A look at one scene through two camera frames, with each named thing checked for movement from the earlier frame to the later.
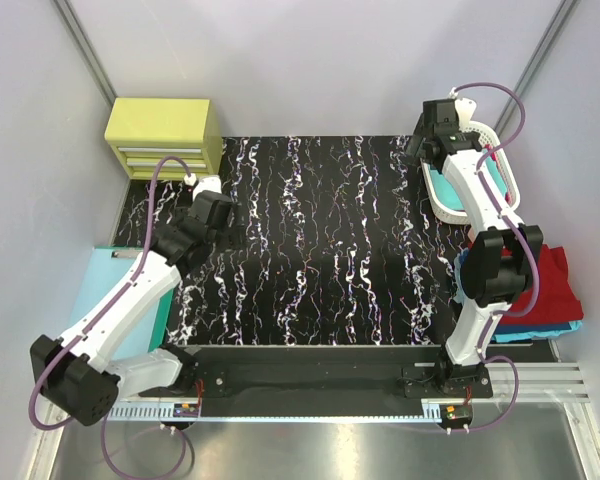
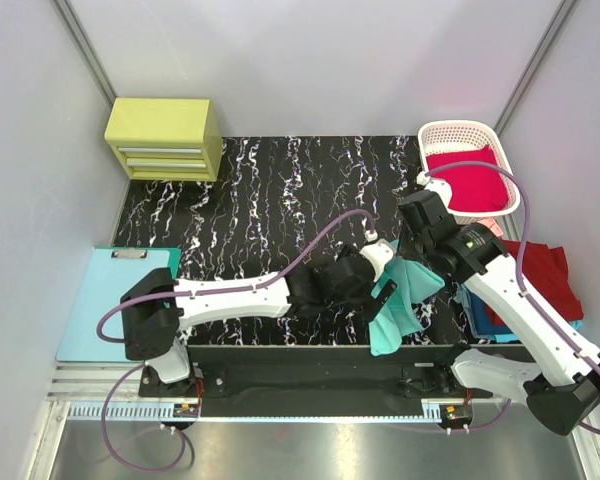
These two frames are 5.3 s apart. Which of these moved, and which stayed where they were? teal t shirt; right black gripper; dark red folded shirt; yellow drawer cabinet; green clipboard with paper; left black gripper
Moved: left black gripper; teal t shirt; right black gripper
Stayed: green clipboard with paper; yellow drawer cabinet; dark red folded shirt
